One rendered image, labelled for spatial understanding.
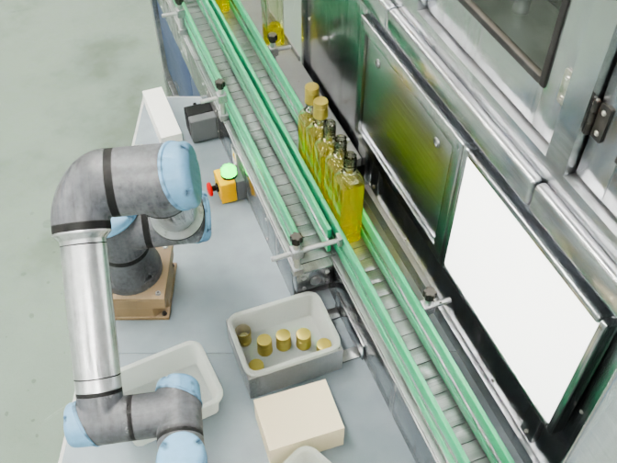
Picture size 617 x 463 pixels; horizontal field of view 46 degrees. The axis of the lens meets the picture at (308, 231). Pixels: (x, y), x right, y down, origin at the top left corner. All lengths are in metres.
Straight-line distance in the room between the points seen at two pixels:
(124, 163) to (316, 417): 0.67
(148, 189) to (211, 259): 0.73
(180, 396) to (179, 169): 0.37
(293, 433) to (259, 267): 0.51
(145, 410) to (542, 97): 0.80
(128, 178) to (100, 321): 0.23
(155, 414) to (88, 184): 0.39
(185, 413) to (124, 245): 0.54
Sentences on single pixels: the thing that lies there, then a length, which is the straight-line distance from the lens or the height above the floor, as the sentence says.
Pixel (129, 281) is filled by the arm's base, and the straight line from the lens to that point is 1.74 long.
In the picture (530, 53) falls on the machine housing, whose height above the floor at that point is 1.54.
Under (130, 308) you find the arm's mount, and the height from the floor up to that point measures 0.80.
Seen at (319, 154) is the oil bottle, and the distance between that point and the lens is 1.71.
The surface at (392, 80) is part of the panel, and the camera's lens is 1.63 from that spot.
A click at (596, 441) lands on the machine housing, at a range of 0.59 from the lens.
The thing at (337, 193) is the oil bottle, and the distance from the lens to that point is 1.66.
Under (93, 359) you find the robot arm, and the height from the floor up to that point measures 1.20.
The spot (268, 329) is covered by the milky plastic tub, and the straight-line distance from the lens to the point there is 1.75.
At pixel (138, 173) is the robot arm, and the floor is 1.40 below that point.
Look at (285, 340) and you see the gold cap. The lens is 1.68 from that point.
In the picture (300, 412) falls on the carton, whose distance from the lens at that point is 1.57.
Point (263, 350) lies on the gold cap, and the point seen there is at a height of 0.80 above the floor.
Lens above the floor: 2.21
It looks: 48 degrees down
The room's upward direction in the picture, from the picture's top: straight up
